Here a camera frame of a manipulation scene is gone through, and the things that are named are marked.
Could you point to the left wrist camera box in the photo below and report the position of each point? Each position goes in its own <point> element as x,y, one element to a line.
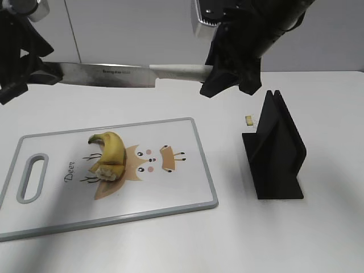
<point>34,10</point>

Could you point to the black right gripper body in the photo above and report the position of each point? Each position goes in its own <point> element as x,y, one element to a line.
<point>235,40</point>

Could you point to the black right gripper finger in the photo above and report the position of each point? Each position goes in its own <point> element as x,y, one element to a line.
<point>218,80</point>
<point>249,78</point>

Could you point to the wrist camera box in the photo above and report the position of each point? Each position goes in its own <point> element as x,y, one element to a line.
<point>206,15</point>
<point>34,10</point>

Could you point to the yellow banana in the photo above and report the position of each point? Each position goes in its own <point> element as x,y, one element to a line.
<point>114,149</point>

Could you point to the black knife stand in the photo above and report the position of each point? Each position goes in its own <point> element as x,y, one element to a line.
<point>275,152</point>

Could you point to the small banana piece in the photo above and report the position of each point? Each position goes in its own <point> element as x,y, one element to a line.
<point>249,120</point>

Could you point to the white handled kitchen knife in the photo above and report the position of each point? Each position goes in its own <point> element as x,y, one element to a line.
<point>128,76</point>

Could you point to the white deer cutting board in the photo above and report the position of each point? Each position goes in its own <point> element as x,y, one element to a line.
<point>49,189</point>

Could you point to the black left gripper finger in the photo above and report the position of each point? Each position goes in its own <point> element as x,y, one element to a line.
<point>44,74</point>

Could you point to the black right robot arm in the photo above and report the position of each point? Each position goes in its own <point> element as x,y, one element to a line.
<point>279,17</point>

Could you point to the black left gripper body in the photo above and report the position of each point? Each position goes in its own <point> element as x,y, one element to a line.
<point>21,45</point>

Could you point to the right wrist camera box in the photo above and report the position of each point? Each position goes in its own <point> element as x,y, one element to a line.
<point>206,15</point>

